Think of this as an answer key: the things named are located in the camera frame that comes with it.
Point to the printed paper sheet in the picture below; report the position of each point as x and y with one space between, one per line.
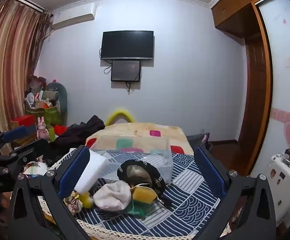
35 168

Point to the small black monitor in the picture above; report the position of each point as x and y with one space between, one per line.
125 71

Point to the red box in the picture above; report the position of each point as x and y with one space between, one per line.
22 121

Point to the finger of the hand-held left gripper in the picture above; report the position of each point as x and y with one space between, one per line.
14 132
32 146

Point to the pink bunny plush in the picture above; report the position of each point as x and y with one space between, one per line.
42 130

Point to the patchwork plush blanket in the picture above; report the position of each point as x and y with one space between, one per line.
140 132

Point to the striped brown curtain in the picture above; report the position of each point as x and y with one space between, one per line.
9 67

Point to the wooden wardrobe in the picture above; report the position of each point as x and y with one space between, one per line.
256 80

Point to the yellow curved pillow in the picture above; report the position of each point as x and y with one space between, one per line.
120 113

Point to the yellow soft toy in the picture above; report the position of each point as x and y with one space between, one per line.
86 200

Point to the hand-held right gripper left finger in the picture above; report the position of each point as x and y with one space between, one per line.
73 173

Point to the white air conditioner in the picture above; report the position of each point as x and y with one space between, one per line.
73 15

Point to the green paper bag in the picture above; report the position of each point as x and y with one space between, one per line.
50 115

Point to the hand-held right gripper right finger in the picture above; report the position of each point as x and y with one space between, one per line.
211 173

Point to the clear plastic box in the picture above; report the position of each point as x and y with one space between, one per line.
147 158

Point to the blue patterned tablecloth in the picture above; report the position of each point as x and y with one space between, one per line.
185 205

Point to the white cabinet with stickers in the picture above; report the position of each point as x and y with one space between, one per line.
283 190

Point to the white foam sponge block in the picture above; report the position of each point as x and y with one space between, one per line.
95 171

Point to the floral fabric pouch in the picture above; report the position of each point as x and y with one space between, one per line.
72 203

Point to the black knitted hat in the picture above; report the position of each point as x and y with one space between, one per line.
157 177

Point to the red cloth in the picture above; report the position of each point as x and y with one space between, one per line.
60 129

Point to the dark clothes pile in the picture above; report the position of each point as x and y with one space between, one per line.
81 131

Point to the black wall television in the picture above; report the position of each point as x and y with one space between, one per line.
127 45

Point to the white cloth pouch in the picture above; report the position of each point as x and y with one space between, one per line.
112 195

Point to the yellow sponge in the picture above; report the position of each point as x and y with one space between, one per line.
143 194

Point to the green cup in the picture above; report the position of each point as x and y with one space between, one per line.
51 133

